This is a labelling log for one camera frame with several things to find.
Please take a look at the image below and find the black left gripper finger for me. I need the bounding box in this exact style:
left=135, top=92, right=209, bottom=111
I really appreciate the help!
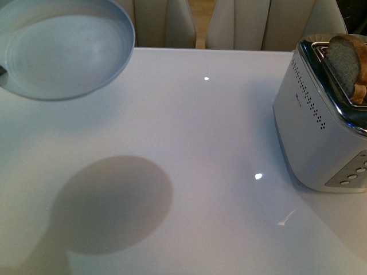
left=0, top=66, right=7, bottom=76

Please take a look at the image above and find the light blue round plate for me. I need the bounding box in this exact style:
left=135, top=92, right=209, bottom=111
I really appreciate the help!
left=1, top=1, right=135, bottom=100

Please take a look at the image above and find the slice of brown bread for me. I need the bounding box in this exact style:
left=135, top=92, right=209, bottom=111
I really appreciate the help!
left=325, top=34, right=366, bottom=105

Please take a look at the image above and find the beige chair on left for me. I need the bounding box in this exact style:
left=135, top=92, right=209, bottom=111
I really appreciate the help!
left=116, top=0, right=197, bottom=49

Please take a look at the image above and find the beige chair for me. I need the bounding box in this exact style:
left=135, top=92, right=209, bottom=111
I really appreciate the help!
left=205, top=0, right=348, bottom=51
left=116, top=0, right=197, bottom=49

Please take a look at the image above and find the beige chair on right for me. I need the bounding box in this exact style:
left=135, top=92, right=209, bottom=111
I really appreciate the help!
left=205, top=0, right=348, bottom=51

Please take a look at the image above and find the white chrome two-slot toaster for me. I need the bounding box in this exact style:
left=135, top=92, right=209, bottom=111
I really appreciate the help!
left=273, top=34, right=366, bottom=193

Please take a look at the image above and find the dark grey washing machine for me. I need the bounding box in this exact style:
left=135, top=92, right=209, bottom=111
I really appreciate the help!
left=337, top=0, right=367, bottom=35

